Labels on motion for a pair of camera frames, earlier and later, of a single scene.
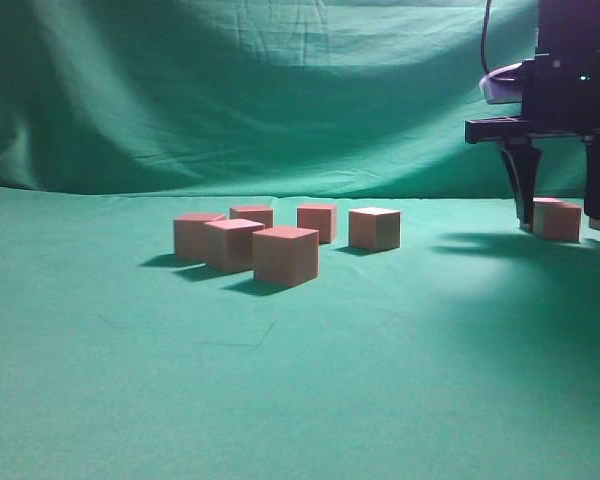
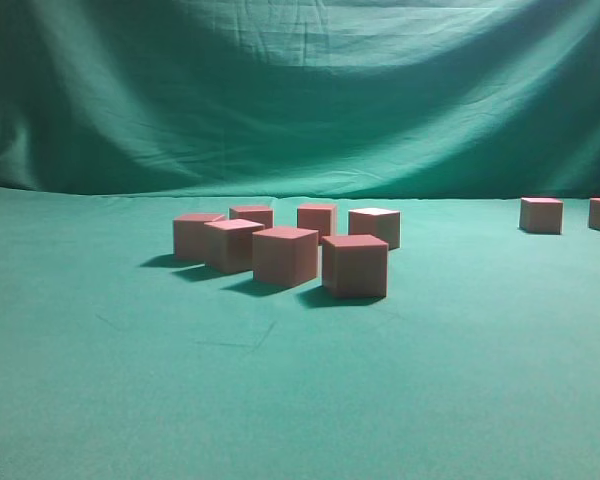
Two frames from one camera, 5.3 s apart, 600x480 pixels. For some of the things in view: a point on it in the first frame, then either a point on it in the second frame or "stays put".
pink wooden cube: (261, 214) stays put
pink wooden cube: (189, 235) stays put
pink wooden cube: (285, 256) stays put
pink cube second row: (556, 219) -> (354, 266)
